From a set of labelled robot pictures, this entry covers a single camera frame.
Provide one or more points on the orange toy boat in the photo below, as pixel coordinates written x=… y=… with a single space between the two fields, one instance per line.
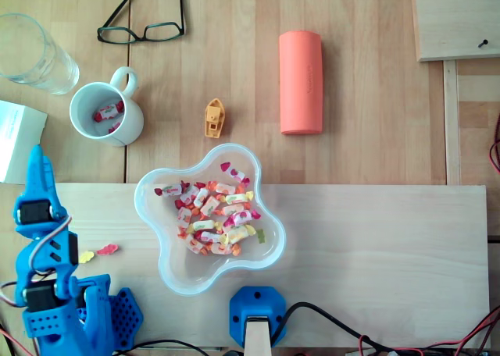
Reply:
x=214 y=123

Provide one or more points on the blue 3D-printed robot arm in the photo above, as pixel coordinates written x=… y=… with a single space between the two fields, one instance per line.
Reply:
x=91 y=321

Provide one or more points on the pink wrapped candy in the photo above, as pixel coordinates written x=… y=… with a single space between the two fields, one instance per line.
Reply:
x=240 y=216
x=235 y=173

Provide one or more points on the blue post mount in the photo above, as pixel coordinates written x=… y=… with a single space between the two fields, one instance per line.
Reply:
x=258 y=299

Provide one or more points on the red gummy candy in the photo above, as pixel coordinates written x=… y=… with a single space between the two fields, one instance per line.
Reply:
x=107 y=250

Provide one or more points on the light wooden base board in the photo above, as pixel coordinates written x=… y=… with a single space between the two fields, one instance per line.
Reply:
x=371 y=254

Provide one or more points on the wooden camera post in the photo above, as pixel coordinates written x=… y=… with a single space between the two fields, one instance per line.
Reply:
x=258 y=340

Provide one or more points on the green gummy candy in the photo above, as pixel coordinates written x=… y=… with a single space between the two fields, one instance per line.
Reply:
x=260 y=237

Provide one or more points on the white cardboard box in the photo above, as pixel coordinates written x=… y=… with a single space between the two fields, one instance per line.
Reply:
x=15 y=133

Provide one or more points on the yellow gummy candy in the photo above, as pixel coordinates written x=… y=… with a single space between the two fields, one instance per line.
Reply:
x=86 y=257

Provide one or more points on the white ceramic mug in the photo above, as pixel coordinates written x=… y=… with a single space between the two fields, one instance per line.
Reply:
x=133 y=125

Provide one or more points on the black-rimmed eyeglasses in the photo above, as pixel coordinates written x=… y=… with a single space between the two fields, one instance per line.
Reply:
x=115 y=35

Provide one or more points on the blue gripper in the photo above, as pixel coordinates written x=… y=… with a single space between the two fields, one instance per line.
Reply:
x=34 y=212

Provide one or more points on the blue perforated robot base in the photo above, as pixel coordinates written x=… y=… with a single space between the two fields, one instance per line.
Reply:
x=126 y=321

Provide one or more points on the orange wrapped candy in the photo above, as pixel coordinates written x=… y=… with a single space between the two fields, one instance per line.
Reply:
x=234 y=208
x=224 y=188
x=192 y=243
x=211 y=203
x=220 y=248

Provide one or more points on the red white candy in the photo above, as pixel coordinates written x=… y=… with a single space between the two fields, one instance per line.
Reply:
x=107 y=112

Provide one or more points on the coral glasses case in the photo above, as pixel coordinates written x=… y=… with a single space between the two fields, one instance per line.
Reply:
x=301 y=82

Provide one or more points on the clear tall drinking glass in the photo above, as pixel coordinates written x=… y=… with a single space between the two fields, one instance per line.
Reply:
x=43 y=63

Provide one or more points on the black screw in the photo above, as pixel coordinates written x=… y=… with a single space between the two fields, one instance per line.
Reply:
x=483 y=43

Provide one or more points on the translucent Haribo candy tub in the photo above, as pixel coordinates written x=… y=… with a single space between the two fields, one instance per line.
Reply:
x=195 y=274

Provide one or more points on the narrow wooden strip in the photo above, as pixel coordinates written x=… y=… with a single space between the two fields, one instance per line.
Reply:
x=452 y=122

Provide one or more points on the pale wooden panel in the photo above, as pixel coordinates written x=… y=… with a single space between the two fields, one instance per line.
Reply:
x=453 y=16

